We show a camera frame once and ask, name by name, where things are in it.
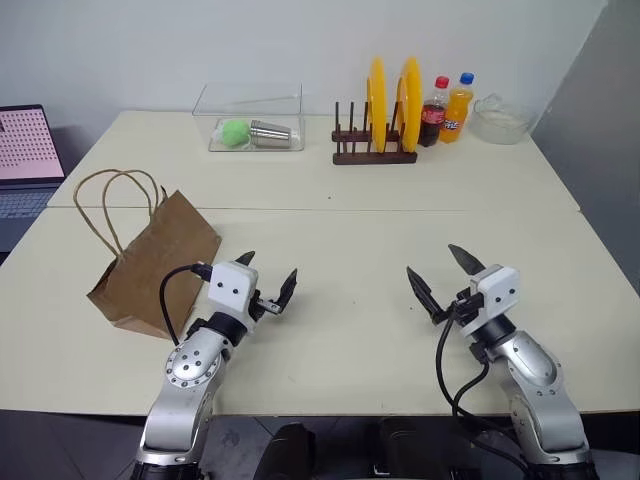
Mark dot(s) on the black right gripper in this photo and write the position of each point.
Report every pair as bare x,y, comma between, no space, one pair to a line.
467,304

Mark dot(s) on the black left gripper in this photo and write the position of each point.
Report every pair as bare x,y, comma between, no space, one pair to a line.
256,306

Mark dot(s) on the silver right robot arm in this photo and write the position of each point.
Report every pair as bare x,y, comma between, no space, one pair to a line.
535,365

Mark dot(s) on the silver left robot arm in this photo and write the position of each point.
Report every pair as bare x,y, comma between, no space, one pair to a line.
192,367

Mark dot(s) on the stacked stainless steel cups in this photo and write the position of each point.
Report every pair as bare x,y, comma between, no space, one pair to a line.
272,135

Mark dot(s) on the dark wooden dish rack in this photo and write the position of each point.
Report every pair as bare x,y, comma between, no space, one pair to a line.
372,157

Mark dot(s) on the green fuzzy ball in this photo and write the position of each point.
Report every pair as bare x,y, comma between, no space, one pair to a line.
235,133

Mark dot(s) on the cola bottle with red cap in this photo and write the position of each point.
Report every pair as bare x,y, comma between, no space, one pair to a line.
433,117

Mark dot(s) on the orange soda bottle blue cap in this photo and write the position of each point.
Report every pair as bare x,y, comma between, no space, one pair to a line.
456,115

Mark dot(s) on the clear glass bowl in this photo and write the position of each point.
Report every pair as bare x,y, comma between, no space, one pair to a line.
500,122

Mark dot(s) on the clear plastic box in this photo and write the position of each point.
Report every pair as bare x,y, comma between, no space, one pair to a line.
260,107

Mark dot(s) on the yellow plate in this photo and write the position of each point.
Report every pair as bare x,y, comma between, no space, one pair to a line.
377,105
412,105

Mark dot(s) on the dark rounded shape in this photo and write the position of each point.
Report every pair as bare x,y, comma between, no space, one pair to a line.
405,450
290,452

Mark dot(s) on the open laptop computer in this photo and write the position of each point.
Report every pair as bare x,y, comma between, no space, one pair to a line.
27,145

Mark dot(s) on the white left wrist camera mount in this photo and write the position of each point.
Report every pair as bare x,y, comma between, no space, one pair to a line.
231,287

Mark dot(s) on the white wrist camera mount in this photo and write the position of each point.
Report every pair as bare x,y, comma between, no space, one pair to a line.
497,295
231,287

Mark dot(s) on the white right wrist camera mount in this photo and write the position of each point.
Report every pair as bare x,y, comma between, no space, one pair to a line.
497,295

